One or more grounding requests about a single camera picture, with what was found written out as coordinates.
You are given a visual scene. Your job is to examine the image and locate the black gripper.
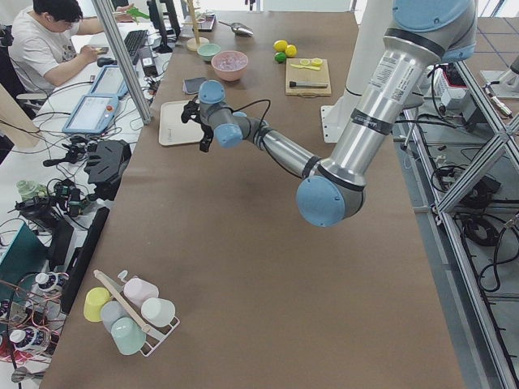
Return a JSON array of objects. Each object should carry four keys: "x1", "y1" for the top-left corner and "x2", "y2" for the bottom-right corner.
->
[{"x1": 181, "y1": 96, "x2": 214, "y2": 152}]

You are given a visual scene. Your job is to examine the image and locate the wooden cutting board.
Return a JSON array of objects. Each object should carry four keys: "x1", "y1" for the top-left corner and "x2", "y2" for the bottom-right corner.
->
[{"x1": 285, "y1": 58, "x2": 332, "y2": 97}]

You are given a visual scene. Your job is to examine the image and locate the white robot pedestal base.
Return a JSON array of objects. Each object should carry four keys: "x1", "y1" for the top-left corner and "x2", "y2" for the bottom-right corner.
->
[{"x1": 321, "y1": 0, "x2": 393, "y2": 143}]

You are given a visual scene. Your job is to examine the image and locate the pink bowl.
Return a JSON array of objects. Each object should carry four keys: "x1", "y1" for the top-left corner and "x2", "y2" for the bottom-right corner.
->
[{"x1": 211, "y1": 50, "x2": 248, "y2": 81}]

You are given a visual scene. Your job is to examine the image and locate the folded grey cloth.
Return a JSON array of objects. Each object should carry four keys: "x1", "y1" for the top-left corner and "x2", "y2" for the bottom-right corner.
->
[{"x1": 182, "y1": 77, "x2": 206, "y2": 95}]

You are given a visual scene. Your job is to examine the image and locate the aluminium frame post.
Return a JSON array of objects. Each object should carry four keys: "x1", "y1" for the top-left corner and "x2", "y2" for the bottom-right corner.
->
[{"x1": 92, "y1": 0, "x2": 152, "y2": 125}]

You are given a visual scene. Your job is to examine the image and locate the mint green bowl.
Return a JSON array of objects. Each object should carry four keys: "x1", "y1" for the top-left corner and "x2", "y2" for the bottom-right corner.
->
[{"x1": 197, "y1": 43, "x2": 221, "y2": 62}]

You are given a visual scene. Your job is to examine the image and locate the wooden cup tree stand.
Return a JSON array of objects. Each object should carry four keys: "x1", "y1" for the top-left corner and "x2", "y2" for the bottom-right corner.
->
[{"x1": 186, "y1": 0, "x2": 209, "y2": 52}]

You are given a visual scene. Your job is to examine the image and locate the clear ice cubes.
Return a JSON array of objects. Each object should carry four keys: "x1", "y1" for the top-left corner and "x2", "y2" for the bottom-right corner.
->
[{"x1": 213, "y1": 53, "x2": 248, "y2": 72}]

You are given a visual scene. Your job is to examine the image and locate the blue teach pendant near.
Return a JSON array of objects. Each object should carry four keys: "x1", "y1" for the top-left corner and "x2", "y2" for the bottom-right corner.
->
[{"x1": 62, "y1": 93, "x2": 119, "y2": 135}]

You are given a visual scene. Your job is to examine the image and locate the yellow lemon near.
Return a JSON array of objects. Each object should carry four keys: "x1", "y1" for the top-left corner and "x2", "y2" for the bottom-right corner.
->
[{"x1": 284, "y1": 45, "x2": 298, "y2": 58}]

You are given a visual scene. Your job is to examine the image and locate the cream rabbit serving tray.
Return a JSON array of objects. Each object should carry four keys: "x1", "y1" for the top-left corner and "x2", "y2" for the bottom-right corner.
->
[{"x1": 158, "y1": 100, "x2": 204, "y2": 147}]

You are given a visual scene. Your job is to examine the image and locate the white wire cup rack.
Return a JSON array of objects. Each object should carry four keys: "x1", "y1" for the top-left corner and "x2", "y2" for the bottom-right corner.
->
[{"x1": 93, "y1": 270, "x2": 180, "y2": 357}]

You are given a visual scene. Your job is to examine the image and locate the white cup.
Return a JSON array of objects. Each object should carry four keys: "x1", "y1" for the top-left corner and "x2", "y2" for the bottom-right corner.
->
[{"x1": 140, "y1": 297, "x2": 176, "y2": 327}]

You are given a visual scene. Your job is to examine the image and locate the green lime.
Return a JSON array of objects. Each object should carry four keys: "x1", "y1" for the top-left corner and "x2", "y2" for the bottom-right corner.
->
[{"x1": 274, "y1": 52, "x2": 286, "y2": 63}]

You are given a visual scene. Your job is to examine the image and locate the yellow plastic knife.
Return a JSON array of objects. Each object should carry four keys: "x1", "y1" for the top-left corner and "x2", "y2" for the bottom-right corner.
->
[{"x1": 290, "y1": 63, "x2": 321, "y2": 71}]

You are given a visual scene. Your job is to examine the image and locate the mint cup on rack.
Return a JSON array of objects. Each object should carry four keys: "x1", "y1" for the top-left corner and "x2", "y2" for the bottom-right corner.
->
[{"x1": 110, "y1": 317, "x2": 146, "y2": 356}]

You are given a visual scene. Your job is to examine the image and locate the metal ice scoop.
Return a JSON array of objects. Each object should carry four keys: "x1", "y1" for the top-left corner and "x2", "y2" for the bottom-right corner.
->
[{"x1": 218, "y1": 20, "x2": 254, "y2": 37}]

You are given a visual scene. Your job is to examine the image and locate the person in white shirt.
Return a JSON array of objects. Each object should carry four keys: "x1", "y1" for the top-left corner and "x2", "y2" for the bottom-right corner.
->
[{"x1": 6, "y1": 0, "x2": 135, "y2": 95}]

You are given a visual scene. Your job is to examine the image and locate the yellow lemon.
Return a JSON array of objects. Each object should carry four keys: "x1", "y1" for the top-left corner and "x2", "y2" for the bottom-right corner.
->
[
  {"x1": 284, "y1": 45, "x2": 298, "y2": 58},
  {"x1": 272, "y1": 40, "x2": 288, "y2": 53}
]

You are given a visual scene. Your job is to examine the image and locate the grey cup on rack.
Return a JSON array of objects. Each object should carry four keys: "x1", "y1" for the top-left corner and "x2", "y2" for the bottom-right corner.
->
[{"x1": 100, "y1": 300, "x2": 127, "y2": 333}]

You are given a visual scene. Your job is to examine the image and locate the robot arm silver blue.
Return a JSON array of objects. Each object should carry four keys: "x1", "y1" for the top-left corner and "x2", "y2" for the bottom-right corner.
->
[{"x1": 181, "y1": 1, "x2": 478, "y2": 227}]

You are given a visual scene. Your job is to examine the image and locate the yellow lemon far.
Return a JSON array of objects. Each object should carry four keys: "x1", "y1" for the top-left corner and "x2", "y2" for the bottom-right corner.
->
[{"x1": 272, "y1": 40, "x2": 288, "y2": 53}]

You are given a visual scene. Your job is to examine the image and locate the blue teach pendant far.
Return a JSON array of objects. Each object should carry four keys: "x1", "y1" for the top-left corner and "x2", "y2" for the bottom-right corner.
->
[{"x1": 89, "y1": 65, "x2": 128, "y2": 98}]

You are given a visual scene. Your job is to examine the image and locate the blue teach pendant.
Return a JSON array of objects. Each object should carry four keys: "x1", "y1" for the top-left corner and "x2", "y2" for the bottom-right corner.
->
[
  {"x1": 62, "y1": 93, "x2": 119, "y2": 135},
  {"x1": 89, "y1": 65, "x2": 128, "y2": 98}
]

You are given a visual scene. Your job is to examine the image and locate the black gripper part on desk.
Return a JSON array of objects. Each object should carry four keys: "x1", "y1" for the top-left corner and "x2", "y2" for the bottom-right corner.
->
[{"x1": 84, "y1": 140, "x2": 131, "y2": 200}]

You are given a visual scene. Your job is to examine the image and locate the yellow cup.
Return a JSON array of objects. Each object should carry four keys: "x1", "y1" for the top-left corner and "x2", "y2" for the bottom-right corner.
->
[{"x1": 83, "y1": 287, "x2": 111, "y2": 323}]

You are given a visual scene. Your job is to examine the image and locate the black keyboard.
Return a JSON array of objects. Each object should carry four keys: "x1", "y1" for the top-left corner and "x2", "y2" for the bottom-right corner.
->
[{"x1": 124, "y1": 30, "x2": 148, "y2": 65}]

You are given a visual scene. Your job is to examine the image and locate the pink cup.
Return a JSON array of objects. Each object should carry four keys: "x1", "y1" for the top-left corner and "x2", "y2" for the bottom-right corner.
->
[{"x1": 123, "y1": 277, "x2": 159, "y2": 308}]

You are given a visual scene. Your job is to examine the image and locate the steel muddler black tip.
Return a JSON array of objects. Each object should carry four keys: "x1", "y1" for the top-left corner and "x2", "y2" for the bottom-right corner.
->
[{"x1": 289, "y1": 81, "x2": 328, "y2": 88}]

